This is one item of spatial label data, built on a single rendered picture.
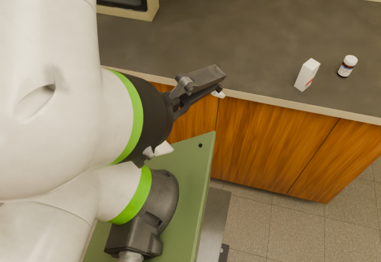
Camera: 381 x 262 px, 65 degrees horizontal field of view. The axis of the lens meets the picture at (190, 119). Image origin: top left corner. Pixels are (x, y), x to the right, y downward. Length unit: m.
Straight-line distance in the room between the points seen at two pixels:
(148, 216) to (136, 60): 0.75
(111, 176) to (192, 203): 0.15
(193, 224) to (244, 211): 1.35
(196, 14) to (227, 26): 0.16
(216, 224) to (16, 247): 0.53
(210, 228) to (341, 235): 1.25
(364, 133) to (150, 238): 0.96
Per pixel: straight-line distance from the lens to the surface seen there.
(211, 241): 0.83
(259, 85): 1.11
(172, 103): 0.36
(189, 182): 0.58
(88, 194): 0.48
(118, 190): 0.51
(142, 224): 0.56
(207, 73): 0.41
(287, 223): 1.90
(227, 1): 1.49
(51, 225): 0.45
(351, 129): 1.28
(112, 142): 0.23
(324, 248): 1.93
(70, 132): 0.18
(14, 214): 0.47
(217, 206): 0.86
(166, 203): 0.57
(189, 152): 0.62
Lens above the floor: 1.75
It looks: 55 degrees down
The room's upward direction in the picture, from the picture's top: straight up
